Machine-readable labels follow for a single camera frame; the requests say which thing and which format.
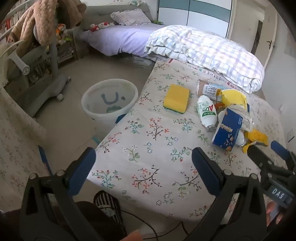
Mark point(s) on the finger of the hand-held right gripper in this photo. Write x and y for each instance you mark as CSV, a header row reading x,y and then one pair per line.
x,y
278,147
259,157

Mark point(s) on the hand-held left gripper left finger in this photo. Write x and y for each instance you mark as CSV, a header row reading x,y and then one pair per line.
x,y
83,166

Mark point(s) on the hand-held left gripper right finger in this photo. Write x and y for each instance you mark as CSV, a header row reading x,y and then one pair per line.
x,y
205,169

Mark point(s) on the yellow wrapper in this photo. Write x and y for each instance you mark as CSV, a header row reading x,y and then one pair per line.
x,y
256,136

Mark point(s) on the white plastic bin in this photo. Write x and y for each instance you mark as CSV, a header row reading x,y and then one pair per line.
x,y
97,115

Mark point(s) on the person's right hand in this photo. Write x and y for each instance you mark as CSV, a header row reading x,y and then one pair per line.
x,y
270,212

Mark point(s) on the clear box with blue lid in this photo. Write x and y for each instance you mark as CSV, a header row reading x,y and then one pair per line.
x,y
96,139

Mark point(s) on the blue plastic stick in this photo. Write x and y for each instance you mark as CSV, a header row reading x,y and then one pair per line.
x,y
45,160

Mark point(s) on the black striped slipper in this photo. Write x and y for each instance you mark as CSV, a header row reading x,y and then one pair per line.
x,y
104,201

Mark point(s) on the blue cardboard box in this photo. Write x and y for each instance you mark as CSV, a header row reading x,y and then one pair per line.
x,y
227,129

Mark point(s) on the person's leg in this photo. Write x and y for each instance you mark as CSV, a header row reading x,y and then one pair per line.
x,y
97,222

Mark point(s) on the white bottle with green label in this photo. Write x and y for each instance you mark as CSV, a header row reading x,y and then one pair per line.
x,y
205,111

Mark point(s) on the small orange wrapper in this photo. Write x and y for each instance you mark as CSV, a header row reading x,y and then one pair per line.
x,y
219,106

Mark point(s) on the yellow plastic bowl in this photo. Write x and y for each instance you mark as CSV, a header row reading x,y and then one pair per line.
x,y
231,96

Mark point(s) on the floral cloth cover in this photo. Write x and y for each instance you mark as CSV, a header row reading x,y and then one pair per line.
x,y
13,139

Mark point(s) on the yellow sponge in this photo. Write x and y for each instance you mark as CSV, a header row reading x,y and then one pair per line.
x,y
175,97

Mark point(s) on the grey wheeled chair base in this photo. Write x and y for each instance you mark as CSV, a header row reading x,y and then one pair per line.
x,y
46,90

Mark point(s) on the wooden toy shelf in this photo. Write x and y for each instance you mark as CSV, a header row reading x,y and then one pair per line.
x,y
67,51

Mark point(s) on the checked quilt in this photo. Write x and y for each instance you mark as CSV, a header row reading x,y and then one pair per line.
x,y
208,51

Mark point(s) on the boxes under bed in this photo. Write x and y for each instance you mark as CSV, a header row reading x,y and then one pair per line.
x,y
143,61

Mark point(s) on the white door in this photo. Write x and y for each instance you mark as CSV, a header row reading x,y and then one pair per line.
x,y
242,30

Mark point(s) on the bed with purple sheet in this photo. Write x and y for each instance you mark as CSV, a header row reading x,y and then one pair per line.
x,y
120,39

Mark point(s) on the beige fleece blanket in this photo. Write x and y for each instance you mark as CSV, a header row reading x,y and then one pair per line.
x,y
41,20

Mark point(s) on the green toy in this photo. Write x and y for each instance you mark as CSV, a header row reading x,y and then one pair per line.
x,y
157,22

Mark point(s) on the white and teal wardrobe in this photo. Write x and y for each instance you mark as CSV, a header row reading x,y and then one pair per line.
x,y
196,14

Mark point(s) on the brown plush bear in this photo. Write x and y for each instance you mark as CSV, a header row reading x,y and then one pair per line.
x,y
71,11

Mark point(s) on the checked pillow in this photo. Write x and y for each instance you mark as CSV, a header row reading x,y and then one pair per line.
x,y
129,17

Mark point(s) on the white metal rack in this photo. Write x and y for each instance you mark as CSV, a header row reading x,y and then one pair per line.
x,y
13,14

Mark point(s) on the wall socket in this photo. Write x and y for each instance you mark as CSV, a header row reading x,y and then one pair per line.
x,y
290,136

